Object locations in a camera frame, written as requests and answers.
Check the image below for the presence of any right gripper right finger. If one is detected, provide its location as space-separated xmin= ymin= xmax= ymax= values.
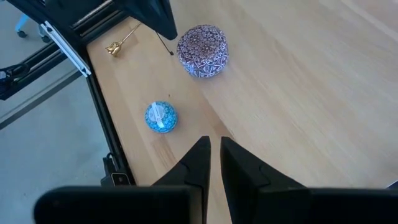
xmin=220 ymin=136 xmax=309 ymax=224

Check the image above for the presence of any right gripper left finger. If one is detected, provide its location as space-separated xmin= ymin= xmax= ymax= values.
xmin=152 ymin=135 xmax=213 ymax=224

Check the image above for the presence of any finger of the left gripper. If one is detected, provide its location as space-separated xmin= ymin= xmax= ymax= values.
xmin=114 ymin=0 xmax=178 ymax=42

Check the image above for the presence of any gold candlestick holder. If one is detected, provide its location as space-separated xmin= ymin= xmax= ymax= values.
xmin=104 ymin=21 xmax=142 ymax=58

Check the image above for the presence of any teal patterned candle tin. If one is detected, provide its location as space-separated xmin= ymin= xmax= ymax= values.
xmin=144 ymin=100 xmax=179 ymax=134

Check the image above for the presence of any purple patterned candle tin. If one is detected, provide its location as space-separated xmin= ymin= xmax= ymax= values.
xmin=176 ymin=24 xmax=229 ymax=79

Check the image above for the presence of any office chair base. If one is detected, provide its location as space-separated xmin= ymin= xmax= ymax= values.
xmin=14 ymin=12 xmax=53 ymax=44

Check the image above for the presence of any black table-level camera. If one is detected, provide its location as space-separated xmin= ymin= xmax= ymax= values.
xmin=100 ymin=151 xmax=137 ymax=188

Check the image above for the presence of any silver frame bracket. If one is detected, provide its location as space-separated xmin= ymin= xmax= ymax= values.
xmin=39 ymin=20 xmax=93 ymax=78

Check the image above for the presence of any black aluminium table frame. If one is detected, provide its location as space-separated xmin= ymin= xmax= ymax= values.
xmin=0 ymin=0 xmax=137 ymax=187

